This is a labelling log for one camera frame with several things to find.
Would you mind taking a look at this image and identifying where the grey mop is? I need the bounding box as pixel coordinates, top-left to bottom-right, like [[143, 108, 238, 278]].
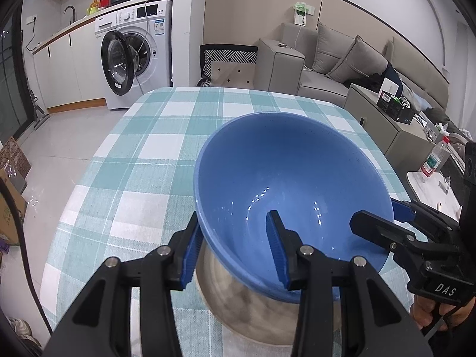
[[28, 78, 51, 131]]

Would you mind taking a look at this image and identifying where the grey nightstand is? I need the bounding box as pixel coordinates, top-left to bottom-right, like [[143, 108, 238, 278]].
[[343, 83, 434, 157]]

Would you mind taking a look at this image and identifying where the clear water bottle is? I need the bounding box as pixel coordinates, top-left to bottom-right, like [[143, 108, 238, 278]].
[[418, 136, 450, 177]]

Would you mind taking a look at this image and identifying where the white kitchen cabinet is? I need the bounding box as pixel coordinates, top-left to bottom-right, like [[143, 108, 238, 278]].
[[32, 15, 108, 114]]

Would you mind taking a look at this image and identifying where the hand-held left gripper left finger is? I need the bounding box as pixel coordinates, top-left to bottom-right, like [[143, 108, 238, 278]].
[[43, 211, 204, 357]]

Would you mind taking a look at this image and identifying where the thin grey hose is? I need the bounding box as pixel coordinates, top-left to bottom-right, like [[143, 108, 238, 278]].
[[128, 0, 157, 93]]

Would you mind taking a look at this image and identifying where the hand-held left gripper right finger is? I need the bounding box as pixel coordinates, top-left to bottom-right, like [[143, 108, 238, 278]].
[[265, 210, 434, 357]]

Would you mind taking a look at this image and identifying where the grey sofa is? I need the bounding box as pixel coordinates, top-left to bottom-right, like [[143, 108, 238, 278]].
[[255, 22, 449, 101]]

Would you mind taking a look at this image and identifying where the person's right hand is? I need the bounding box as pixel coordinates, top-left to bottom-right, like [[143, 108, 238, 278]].
[[410, 293, 476, 333]]

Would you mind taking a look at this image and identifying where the black box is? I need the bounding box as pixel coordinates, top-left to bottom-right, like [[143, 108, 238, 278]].
[[376, 93, 417, 124]]

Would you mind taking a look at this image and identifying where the grey sneaker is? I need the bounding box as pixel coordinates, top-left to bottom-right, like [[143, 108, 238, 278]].
[[5, 316, 41, 346]]

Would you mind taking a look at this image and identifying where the teal white checked tablecloth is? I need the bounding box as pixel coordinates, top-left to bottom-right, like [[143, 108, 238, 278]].
[[41, 87, 413, 357]]

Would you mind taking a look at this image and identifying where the dark glass door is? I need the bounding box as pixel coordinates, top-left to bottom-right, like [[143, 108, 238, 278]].
[[0, 7, 30, 142]]

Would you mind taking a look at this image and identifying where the blue bowl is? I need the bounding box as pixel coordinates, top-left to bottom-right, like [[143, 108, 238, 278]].
[[193, 112, 395, 304]]

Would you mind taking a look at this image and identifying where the large cream plate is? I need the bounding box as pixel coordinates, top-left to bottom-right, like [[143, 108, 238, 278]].
[[193, 243, 343, 346]]

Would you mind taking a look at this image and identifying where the yellow green container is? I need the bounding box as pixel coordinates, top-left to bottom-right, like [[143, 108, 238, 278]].
[[87, 0, 112, 16]]

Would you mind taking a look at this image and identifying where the white wall outlet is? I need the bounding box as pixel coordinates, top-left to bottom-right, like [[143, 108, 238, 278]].
[[292, 2, 315, 26]]

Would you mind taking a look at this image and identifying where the white washing machine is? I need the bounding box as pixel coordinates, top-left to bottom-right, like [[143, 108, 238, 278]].
[[94, 0, 173, 110]]

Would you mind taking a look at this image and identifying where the patterned brown box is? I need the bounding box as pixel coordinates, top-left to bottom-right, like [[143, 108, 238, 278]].
[[0, 137, 32, 190]]

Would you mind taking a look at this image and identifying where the white side table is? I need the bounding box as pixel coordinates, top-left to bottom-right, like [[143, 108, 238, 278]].
[[406, 164, 462, 224]]

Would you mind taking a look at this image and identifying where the grey rumpled blanket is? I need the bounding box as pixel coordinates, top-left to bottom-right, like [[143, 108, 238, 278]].
[[402, 82, 469, 144]]

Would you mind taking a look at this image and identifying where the brown cardboard box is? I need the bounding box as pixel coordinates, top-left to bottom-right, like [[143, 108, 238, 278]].
[[0, 176, 28, 246]]

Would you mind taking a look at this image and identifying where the dark clothing pile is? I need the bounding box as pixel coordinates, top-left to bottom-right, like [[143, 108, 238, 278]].
[[344, 63, 402, 94]]

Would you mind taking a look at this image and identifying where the white charging cable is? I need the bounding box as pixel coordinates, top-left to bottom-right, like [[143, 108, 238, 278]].
[[294, 24, 309, 71]]

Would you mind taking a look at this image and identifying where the grey pillow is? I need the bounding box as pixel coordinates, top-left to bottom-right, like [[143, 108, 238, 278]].
[[329, 35, 387, 82], [312, 22, 358, 79]]

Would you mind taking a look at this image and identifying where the grey power strip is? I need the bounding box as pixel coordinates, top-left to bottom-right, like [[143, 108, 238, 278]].
[[422, 119, 452, 142]]

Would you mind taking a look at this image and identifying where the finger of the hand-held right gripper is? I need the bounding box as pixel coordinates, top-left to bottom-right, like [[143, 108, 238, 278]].
[[390, 199, 462, 246], [350, 210, 462, 268]]

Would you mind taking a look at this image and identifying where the white box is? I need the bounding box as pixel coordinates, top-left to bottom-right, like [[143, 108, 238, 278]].
[[379, 78, 400, 99]]

